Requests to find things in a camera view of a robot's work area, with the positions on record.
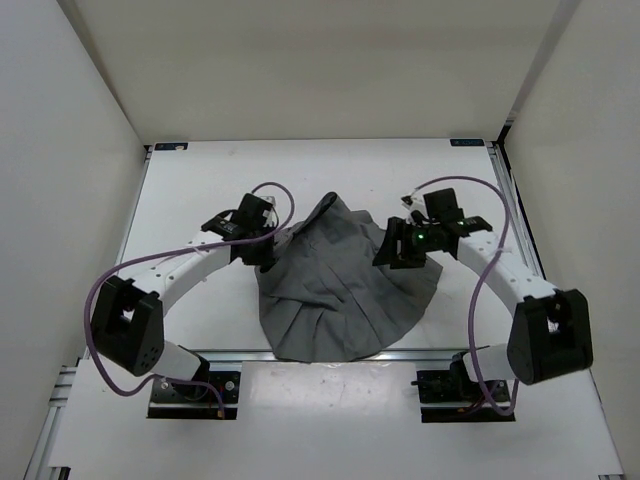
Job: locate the blue left corner label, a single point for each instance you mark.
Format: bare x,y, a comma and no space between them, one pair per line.
171,146

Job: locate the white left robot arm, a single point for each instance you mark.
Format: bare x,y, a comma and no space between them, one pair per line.
125,308

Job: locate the aluminium left frame rail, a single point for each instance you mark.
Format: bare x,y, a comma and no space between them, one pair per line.
120,260

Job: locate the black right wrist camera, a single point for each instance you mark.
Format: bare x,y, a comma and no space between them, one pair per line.
435,207

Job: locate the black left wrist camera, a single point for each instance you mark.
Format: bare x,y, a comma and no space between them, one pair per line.
251,219

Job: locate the aluminium right frame rail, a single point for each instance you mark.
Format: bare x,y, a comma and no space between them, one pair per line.
523,241

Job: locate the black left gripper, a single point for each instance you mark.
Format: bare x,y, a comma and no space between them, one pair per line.
263,258

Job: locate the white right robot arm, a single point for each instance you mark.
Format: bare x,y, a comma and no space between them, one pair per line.
550,334

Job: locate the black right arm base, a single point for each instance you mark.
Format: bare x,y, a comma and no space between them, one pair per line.
448,396

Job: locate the blue right corner label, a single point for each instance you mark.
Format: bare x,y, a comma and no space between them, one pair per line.
466,142

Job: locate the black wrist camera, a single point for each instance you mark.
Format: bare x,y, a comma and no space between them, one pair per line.
251,219
435,207

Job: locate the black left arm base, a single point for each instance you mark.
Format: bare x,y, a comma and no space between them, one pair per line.
216,398

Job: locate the grey pleated skirt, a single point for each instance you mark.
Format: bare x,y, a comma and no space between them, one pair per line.
324,301

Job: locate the blue corner label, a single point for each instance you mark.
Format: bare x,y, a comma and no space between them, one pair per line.
171,146
466,142

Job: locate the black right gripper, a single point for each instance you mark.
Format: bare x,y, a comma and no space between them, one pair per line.
397,229

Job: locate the aluminium frame rail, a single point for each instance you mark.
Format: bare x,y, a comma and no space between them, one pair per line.
120,260
523,241

